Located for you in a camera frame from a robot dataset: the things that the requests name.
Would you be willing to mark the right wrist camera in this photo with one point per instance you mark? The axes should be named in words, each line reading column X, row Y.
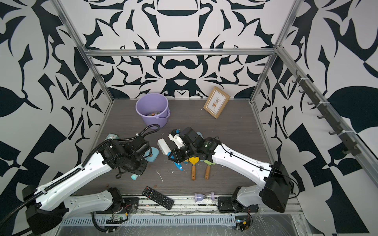
column 175, row 137

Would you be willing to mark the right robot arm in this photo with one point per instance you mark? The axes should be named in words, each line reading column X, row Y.
column 273, row 184

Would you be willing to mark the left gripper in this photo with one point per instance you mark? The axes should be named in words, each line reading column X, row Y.
column 141, row 170

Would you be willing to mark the white blue cleaning brush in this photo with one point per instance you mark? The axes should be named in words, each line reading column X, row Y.
column 165, row 149

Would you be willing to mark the purple sand timer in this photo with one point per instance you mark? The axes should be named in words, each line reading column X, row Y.
column 198, row 197

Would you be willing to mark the light blue scoop trowel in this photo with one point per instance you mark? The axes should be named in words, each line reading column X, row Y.
column 151, row 155

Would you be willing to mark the wooden picture frame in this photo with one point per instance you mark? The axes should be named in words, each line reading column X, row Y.
column 216, row 102

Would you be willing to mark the light green small trowel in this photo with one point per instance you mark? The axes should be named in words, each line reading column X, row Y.
column 208, row 168

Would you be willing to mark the purple plastic bucket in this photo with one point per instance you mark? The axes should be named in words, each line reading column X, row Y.
column 154, row 109

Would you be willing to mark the wall hook rail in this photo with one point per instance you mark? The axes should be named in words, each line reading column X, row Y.
column 339, row 128

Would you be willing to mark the small teal alarm clock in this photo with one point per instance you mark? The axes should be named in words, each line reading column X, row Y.
column 112, row 137

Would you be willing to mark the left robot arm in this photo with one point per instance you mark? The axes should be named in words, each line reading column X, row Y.
column 45, row 208

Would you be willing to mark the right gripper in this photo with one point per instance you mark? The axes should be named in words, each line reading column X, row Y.
column 175, row 154

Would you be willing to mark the black remote control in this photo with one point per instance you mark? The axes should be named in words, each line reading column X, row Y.
column 158, row 198

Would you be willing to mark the yellow scoop trowel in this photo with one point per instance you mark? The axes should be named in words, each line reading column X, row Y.
column 193, row 161

